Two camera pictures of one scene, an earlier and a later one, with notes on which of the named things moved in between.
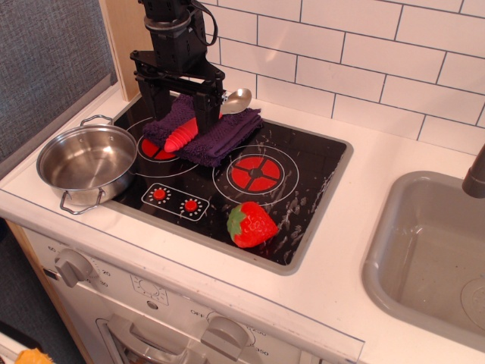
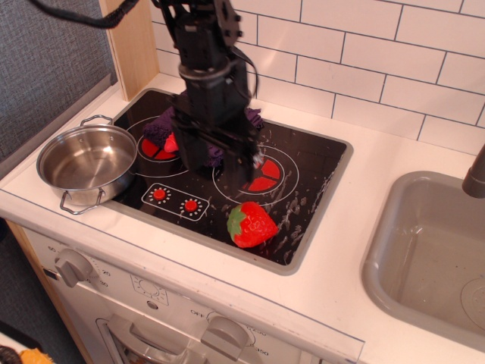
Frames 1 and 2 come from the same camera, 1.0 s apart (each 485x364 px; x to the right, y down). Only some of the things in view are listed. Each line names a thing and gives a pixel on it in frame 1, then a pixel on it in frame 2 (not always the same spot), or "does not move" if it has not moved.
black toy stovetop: [291, 172] does not move
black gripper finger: [158, 98] → [192, 146]
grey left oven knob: [73, 266] does not move
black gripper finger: [208, 105] → [239, 162]
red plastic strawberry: [249, 225] does not move
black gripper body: [181, 61] → [216, 101]
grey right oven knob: [224, 337] does not move
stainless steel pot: [92, 163] does not move
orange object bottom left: [33, 356] does not move
